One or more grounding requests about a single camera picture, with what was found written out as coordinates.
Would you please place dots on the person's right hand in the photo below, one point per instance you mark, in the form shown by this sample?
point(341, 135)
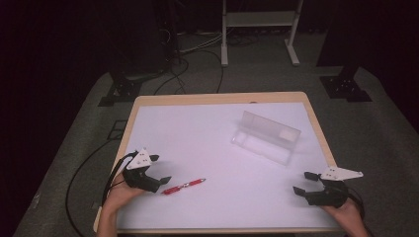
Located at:
point(347, 214)

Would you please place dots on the clear plastic pencil case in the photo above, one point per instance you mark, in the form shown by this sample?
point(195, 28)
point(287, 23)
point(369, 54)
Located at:
point(267, 138)

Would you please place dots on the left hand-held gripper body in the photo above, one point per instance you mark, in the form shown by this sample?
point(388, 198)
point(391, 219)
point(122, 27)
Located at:
point(141, 179)

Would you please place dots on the white table mat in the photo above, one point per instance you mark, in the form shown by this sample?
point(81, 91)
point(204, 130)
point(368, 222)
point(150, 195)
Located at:
point(204, 148)

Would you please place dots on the red pen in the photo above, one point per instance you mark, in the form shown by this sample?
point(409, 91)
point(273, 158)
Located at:
point(183, 186)

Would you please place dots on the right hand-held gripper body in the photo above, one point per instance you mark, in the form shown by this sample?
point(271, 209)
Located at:
point(329, 197)

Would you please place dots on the black stand base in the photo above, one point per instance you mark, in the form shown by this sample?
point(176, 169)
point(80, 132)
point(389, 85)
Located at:
point(344, 87)
point(123, 89)

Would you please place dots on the white metal stand frame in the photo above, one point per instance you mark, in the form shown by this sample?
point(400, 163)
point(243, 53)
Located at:
point(260, 19)

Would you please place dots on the wooden table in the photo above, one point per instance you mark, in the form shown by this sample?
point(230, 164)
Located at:
point(217, 97)

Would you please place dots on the person's left hand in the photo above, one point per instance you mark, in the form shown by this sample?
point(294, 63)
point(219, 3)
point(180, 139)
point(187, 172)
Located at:
point(120, 194)

